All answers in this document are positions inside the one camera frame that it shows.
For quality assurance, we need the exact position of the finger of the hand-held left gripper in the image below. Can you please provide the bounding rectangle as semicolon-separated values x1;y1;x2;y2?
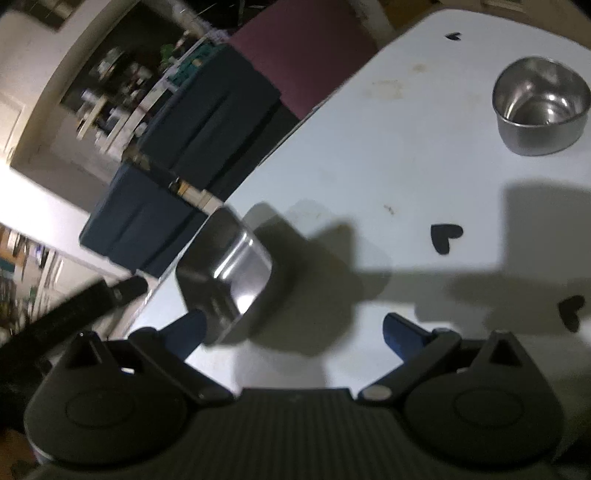
108;275;150;304

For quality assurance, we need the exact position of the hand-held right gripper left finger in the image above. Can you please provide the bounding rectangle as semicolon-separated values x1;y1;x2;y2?
65;309;234;408

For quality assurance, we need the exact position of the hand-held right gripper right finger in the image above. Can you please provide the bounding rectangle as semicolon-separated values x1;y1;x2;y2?
359;313;528;408

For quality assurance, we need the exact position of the rectangular steel tray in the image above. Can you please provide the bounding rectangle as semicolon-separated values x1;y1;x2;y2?
174;206;274;345

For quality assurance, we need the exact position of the round steel bowl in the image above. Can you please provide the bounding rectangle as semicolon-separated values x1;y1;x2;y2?
491;56;591;158

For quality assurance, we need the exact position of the dark blue chair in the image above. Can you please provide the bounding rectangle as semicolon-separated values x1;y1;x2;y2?
78;162;209;278
137;43;283;197

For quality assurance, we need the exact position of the white shelf cart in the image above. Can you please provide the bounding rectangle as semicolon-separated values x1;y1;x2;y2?
59;27;185;155

